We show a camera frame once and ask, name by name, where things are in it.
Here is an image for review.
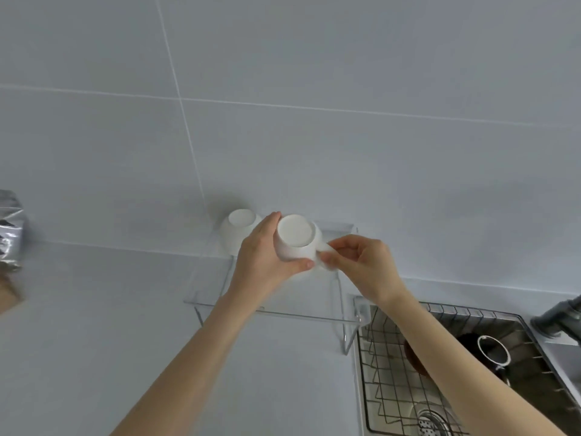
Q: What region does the person's left hand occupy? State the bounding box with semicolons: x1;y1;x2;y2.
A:
226;211;315;306

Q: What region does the person's right hand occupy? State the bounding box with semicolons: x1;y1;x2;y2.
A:
317;235;407;306

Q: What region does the white ceramic cup with handle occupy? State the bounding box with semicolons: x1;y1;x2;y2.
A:
273;214;340;272

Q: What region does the person's left forearm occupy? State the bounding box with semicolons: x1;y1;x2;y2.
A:
110;286;264;436

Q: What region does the person's right forearm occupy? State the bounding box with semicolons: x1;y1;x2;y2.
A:
376;288;568;436

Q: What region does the clear acrylic shelf rack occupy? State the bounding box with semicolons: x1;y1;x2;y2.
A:
183;220;365;357

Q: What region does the white ceramic bowl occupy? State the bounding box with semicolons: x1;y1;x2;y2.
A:
220;208;264;258

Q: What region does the dark brown bowl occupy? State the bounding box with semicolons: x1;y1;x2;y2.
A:
403;333;483;378

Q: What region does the small metal pot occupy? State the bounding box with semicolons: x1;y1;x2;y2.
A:
476;334;513;387

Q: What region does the metal sink drain strainer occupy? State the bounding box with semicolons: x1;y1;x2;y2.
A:
414;408;456;436

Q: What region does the stainless steel sink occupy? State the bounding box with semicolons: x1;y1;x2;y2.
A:
353;296;581;436

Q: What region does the grey metal faucet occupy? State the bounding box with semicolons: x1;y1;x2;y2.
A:
530;294;581;348

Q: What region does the silver foil bag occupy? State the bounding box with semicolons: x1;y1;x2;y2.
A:
0;190;31;272

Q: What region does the black wire sink rack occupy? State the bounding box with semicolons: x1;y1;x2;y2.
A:
358;301;581;436

